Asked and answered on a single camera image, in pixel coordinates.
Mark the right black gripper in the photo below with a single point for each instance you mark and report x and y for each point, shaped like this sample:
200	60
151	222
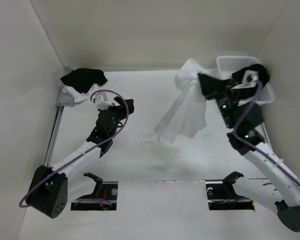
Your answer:
210	85

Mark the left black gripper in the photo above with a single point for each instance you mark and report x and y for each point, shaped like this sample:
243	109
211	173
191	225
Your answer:
118	109

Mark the white tank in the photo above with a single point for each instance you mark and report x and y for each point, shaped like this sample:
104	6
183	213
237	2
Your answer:
186	116
80	97

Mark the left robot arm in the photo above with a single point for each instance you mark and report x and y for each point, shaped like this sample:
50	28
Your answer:
48	191

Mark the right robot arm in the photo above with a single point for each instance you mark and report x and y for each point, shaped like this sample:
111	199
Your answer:
281	191

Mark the black tank top in basket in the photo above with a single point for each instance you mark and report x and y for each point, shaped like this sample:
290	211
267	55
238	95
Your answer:
263	76

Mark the folded black tank top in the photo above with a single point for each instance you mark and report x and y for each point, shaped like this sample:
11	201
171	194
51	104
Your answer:
82	79

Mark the folded white tank top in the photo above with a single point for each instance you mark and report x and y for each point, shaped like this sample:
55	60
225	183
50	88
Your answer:
80	97

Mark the folded grey tank top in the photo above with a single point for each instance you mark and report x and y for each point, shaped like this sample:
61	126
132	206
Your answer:
65	100

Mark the white plastic basket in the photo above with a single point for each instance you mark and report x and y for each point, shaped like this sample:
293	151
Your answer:
228	64

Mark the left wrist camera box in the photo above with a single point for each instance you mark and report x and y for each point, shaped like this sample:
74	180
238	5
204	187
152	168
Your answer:
100	100

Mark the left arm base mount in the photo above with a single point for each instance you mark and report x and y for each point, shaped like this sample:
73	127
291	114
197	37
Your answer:
103	197

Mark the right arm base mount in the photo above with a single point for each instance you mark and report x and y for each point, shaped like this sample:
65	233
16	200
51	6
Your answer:
221	195

